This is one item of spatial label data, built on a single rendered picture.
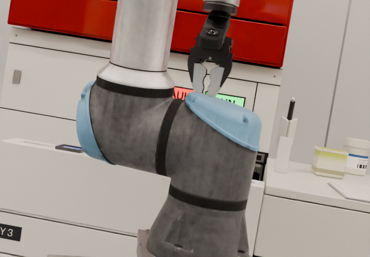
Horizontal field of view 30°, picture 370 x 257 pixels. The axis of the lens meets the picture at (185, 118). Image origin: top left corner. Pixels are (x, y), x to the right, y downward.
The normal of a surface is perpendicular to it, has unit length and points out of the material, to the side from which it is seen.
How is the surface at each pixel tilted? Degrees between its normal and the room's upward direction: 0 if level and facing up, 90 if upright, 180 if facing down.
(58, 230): 90
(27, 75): 90
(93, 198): 90
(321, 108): 90
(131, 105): 99
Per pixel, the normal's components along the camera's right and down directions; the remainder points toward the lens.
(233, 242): 0.69, -0.09
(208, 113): -0.39, -0.01
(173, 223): -0.57, -0.33
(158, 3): 0.39, 0.26
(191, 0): -0.12, 0.04
